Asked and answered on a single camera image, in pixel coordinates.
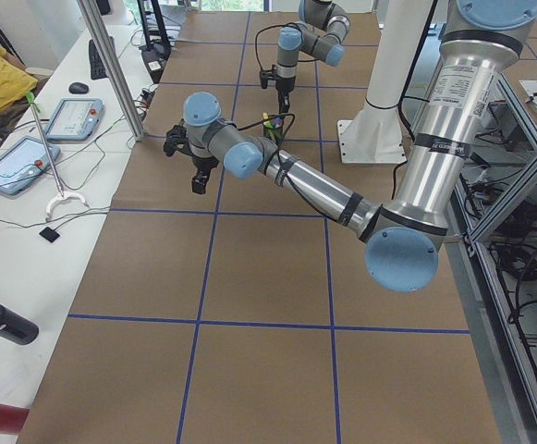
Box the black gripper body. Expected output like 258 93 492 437
164 119 219 175
259 65 296 95

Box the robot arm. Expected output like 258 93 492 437
164 1 537 292
259 1 350 114

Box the black mesh pen cup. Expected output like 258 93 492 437
262 122 284 143

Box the black monitor stand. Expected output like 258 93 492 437
137 0 172 84

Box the far teach pendant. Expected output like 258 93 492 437
45 98 104 142

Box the teach pendant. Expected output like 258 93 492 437
0 136 51 196
45 98 104 142

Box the black keyboard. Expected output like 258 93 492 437
88 39 107 80

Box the black computer mouse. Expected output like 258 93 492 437
68 81 90 94

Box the brown paper table cover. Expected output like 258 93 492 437
19 12 500 443

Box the metal rod white base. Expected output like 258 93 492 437
24 91 90 220

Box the near teach pendant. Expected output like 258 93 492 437
0 136 51 196

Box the small black square pad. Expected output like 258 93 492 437
39 227 60 243

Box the black thermos bottle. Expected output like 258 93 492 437
0 304 39 345

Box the aluminium frame post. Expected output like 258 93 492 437
77 0 144 142

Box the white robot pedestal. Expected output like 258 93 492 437
337 0 436 165

